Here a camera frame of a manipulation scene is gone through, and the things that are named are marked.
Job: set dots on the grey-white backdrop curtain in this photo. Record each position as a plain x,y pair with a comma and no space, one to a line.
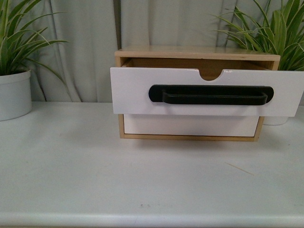
90,31

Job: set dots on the spider plant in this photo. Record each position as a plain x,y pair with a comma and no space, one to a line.
279,32
18,41

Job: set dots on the wooden two-drawer cabinet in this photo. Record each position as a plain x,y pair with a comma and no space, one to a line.
270,61

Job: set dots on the white drawer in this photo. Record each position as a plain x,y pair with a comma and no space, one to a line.
190,125
131,83

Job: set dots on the thin wooden toothpick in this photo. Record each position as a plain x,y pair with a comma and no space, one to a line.
239,168

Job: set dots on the right white plant pot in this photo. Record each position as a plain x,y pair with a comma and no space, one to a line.
275,120

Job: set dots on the white plant pot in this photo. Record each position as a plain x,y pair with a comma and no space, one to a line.
275,120
15,95

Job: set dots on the right spider plant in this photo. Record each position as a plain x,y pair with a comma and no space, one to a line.
279,32

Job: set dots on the left spider plant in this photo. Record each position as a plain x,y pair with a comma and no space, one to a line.
18,41

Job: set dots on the left white plant pot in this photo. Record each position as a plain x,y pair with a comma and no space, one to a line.
15,95

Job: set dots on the black drawer handle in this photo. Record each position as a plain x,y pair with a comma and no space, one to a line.
211,95

